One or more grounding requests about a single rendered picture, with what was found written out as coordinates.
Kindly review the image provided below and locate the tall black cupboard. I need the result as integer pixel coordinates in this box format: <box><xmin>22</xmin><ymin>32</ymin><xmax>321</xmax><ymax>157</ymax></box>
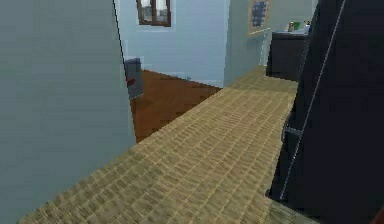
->
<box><xmin>266</xmin><ymin>0</ymin><xmax>384</xmax><ymax>224</ymax></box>

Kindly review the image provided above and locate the black cabinet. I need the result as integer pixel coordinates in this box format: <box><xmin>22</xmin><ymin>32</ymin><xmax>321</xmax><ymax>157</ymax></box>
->
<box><xmin>265</xmin><ymin>30</ymin><xmax>311</xmax><ymax>83</ymax></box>

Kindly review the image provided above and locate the grey box with red mark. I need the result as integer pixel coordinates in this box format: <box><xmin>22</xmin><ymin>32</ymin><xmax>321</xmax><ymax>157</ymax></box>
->
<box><xmin>124</xmin><ymin>57</ymin><xmax>145</xmax><ymax>100</ymax></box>

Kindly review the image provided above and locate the framed blue wall picture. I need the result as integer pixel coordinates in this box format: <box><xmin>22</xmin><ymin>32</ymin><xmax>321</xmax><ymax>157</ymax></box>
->
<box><xmin>247</xmin><ymin>0</ymin><xmax>271</xmax><ymax>36</ymax></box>

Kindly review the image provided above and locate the brown framed window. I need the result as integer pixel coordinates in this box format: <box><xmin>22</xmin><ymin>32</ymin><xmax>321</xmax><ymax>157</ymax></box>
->
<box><xmin>135</xmin><ymin>0</ymin><xmax>172</xmax><ymax>28</ymax></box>

